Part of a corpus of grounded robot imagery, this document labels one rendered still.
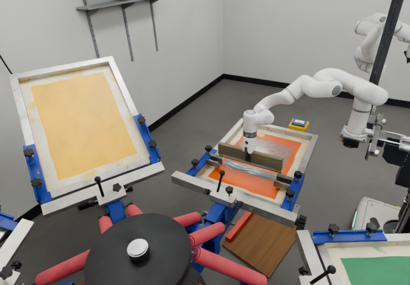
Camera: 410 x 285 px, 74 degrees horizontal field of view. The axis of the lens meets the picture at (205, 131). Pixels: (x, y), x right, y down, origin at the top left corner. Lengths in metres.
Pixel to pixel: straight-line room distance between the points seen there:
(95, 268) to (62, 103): 1.09
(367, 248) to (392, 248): 0.10
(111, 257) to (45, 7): 2.35
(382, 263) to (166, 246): 0.93
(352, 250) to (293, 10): 4.14
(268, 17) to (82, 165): 4.23
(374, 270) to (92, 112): 1.57
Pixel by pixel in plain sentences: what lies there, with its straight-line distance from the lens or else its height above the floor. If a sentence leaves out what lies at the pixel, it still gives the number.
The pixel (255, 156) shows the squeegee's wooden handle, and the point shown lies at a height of 1.12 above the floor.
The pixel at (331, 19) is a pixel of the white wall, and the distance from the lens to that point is 4.95.
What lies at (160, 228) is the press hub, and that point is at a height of 1.32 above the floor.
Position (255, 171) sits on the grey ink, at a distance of 1.69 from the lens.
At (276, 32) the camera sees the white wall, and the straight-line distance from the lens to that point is 5.15.
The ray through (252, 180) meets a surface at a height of 0.96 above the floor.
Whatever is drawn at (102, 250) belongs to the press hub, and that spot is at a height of 1.32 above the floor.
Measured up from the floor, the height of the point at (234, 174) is 0.96.
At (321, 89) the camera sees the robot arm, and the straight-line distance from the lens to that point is 1.44.
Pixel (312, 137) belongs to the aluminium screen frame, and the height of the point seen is 0.99.
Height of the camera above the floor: 2.04
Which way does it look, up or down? 31 degrees down
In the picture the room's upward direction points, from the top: 3 degrees counter-clockwise
